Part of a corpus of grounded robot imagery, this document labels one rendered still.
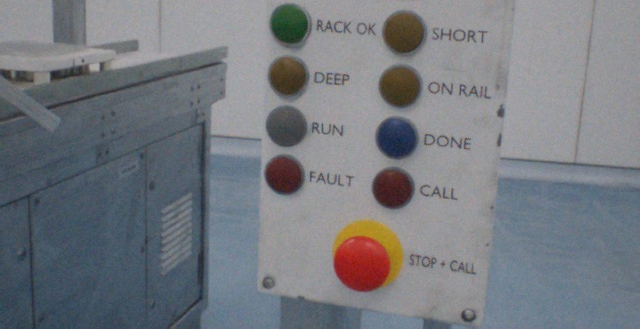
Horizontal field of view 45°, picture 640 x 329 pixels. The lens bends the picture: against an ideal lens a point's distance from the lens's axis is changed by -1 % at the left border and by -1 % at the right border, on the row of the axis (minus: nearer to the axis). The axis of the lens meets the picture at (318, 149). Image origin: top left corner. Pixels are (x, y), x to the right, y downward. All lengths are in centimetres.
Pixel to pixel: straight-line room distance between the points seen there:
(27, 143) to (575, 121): 346
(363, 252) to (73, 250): 118
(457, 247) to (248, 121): 396
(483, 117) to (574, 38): 385
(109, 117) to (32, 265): 33
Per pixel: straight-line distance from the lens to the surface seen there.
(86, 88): 154
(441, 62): 53
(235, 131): 451
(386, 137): 53
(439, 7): 53
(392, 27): 52
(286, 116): 55
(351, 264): 54
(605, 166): 451
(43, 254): 158
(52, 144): 147
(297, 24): 54
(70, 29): 202
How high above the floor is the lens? 107
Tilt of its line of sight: 13 degrees down
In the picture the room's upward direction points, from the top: 3 degrees clockwise
